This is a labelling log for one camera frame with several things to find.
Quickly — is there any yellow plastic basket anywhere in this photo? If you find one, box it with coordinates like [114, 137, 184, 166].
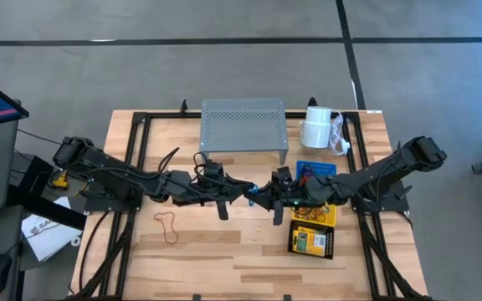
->
[290, 202, 338, 228]

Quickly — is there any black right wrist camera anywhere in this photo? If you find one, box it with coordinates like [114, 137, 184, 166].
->
[276, 166, 294, 184]

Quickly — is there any grey perforated metal shelf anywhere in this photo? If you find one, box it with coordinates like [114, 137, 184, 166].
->
[198, 98, 290, 166]

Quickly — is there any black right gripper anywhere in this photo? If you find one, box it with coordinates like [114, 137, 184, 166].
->
[244, 179, 324, 227]

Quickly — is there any white paper sheet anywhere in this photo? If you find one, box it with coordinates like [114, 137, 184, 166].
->
[20, 196, 84, 263]

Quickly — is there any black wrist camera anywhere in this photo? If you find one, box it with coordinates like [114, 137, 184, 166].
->
[276, 166, 294, 184]
[203, 160, 225, 181]

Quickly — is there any blue rubber band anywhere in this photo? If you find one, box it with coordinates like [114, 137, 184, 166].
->
[247, 182, 261, 207]

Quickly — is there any red rubber band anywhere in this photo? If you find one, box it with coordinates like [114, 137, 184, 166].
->
[153, 211, 180, 245]

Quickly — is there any yellow black clamp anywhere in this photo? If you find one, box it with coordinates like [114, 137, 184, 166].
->
[51, 171, 70, 190]

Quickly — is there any white cylindrical container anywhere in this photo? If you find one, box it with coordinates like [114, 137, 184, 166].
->
[299, 105, 335, 150]

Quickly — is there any black aluminium table frame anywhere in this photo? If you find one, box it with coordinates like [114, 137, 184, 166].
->
[71, 109, 433, 301]

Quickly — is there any blue plastic basket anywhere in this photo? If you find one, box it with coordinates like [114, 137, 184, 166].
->
[295, 160, 338, 187]

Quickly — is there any black plastic basket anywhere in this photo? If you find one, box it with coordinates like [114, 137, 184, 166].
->
[287, 220, 336, 261]

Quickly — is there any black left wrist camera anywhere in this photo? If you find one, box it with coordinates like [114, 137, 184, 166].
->
[203, 160, 225, 181]

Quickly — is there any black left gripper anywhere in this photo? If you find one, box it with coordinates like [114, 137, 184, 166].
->
[190, 176, 256, 222]

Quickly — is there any clear plastic bag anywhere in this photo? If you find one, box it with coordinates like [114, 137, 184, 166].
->
[327, 110, 352, 157]

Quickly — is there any yellow green crayon box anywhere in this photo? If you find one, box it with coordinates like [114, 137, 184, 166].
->
[291, 224, 330, 255]

